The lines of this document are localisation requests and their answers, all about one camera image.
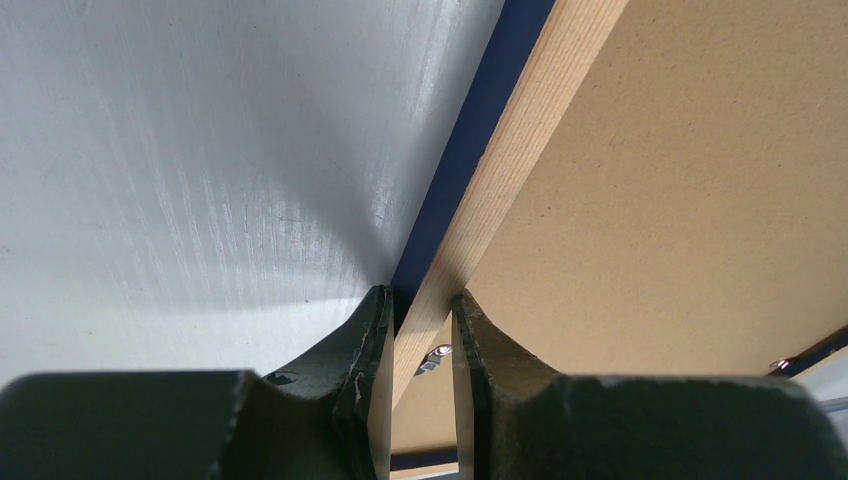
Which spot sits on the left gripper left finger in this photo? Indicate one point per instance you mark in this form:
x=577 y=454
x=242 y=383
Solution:
x=324 y=415

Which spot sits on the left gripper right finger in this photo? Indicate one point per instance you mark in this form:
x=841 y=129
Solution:
x=519 y=418

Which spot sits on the blue wooden photo frame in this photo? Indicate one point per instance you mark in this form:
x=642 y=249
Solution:
x=424 y=350

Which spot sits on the brown frame backing board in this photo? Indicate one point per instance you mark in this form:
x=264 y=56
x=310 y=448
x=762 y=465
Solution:
x=668 y=194

